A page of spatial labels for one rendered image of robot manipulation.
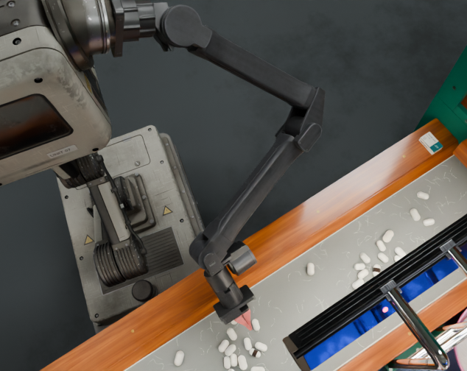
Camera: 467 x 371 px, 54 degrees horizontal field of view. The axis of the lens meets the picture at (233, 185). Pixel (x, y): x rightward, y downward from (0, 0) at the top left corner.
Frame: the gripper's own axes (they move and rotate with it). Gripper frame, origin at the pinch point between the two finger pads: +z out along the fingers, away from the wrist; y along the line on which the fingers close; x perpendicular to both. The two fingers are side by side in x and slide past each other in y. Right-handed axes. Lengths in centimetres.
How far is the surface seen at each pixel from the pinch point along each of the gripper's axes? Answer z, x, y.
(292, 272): 0.3, 9.9, 18.4
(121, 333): -9.8, 15.8, -30.1
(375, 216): 0.0, 9.9, 47.8
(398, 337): 20.5, -11.1, 31.2
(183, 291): -10.1, 15.9, -10.2
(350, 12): -34, 137, 138
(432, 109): -15, 18, 82
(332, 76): -13, 119, 105
